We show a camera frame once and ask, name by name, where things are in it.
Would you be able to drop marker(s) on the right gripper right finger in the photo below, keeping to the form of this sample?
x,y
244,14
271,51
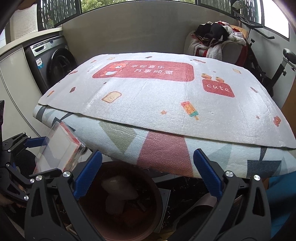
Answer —
x,y
211,179

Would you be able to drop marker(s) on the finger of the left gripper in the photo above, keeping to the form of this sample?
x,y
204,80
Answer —
x,y
53,173
35,142

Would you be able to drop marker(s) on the grey front-load washing machine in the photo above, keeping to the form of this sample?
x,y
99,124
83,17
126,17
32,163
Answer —
x,y
50,61

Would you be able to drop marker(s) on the clear plastic box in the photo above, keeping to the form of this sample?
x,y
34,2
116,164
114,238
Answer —
x,y
61,149

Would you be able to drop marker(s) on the pile of clothes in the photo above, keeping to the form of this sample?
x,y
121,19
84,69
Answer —
x,y
211,34

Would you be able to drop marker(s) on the black exercise bike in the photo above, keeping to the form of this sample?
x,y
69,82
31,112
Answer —
x,y
273,29

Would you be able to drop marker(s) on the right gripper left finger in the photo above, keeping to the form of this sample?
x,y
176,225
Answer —
x,y
84,173

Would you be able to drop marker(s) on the white cartoon bear blanket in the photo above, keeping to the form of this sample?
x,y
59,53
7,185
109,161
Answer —
x,y
173,93

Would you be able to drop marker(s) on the geometric patterned mattress pad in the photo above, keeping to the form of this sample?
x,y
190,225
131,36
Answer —
x,y
167,152

